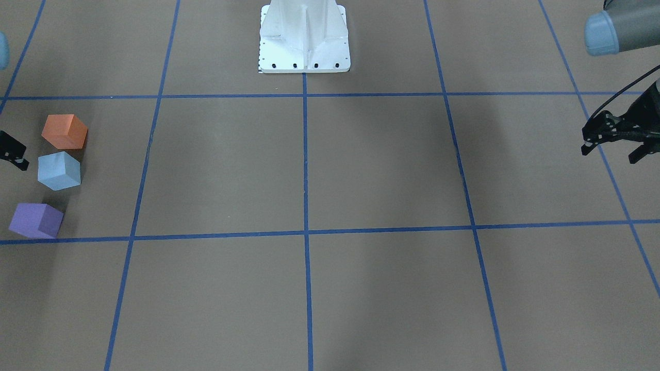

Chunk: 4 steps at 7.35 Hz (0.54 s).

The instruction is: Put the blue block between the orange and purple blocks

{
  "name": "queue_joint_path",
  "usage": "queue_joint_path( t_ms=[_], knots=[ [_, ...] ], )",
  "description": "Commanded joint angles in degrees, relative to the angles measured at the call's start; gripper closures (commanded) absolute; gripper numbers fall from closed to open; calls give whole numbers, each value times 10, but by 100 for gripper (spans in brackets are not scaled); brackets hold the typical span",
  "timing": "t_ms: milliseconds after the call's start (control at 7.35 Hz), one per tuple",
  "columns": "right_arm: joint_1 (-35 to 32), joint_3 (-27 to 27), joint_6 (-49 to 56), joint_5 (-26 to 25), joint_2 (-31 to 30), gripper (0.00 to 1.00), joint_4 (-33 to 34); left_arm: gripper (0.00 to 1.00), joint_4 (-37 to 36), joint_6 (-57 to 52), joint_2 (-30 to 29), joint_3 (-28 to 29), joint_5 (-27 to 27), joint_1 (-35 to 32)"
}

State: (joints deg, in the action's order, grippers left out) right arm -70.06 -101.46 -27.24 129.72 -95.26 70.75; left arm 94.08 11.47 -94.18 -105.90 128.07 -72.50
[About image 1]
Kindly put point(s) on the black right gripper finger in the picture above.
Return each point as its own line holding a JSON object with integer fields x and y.
{"x": 13, "y": 151}

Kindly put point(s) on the light blue foam block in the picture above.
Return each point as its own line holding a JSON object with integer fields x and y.
{"x": 59, "y": 171}

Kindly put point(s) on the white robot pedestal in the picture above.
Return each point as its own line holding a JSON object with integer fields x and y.
{"x": 303, "y": 37}

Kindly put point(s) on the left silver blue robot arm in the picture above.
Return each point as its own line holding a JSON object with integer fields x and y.
{"x": 622, "y": 26}

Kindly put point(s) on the purple foam block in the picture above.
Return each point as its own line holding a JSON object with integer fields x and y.
{"x": 36, "y": 221}

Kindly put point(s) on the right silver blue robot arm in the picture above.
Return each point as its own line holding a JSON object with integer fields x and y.
{"x": 5, "y": 56}

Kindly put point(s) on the orange foam block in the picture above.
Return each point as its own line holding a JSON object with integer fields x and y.
{"x": 65, "y": 131}

